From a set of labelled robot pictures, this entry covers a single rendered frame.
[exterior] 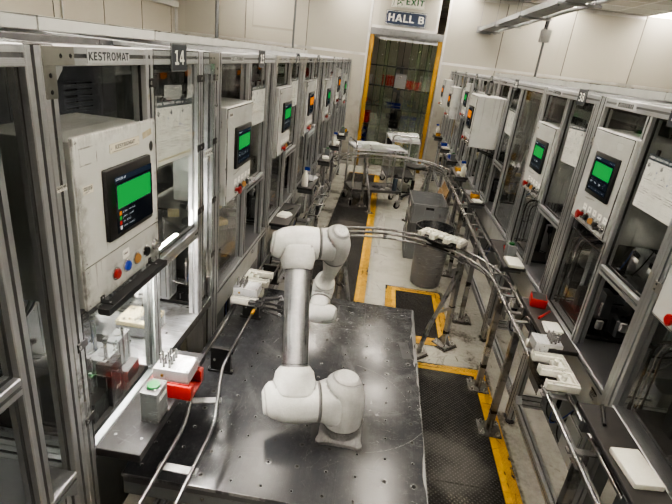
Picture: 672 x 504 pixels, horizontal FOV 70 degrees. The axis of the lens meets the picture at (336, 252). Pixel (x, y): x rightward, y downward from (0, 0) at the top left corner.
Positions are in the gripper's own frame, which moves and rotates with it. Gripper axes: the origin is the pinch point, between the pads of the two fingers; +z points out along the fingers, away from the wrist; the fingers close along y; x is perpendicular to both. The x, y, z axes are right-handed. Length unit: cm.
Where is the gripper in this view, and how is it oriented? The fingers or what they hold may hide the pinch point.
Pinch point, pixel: (255, 303)
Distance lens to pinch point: 247.4
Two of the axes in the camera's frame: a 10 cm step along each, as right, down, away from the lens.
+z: -9.9, -1.4, 0.6
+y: 1.1, -9.2, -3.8
